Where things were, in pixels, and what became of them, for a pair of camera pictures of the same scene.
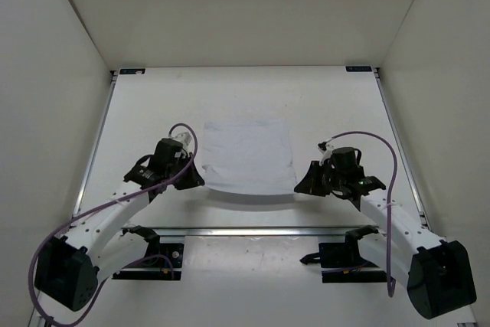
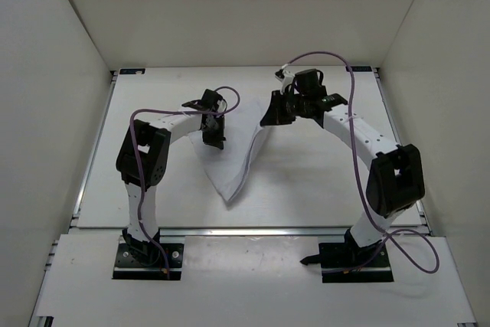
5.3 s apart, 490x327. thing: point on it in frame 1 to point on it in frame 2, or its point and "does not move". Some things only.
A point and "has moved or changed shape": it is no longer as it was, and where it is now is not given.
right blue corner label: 358,68 does not move
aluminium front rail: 204,231 does not move
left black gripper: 193,178 to 217,140
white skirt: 249,155 has moved or changed shape
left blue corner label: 138,71 does not move
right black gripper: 310,183 to 275,115
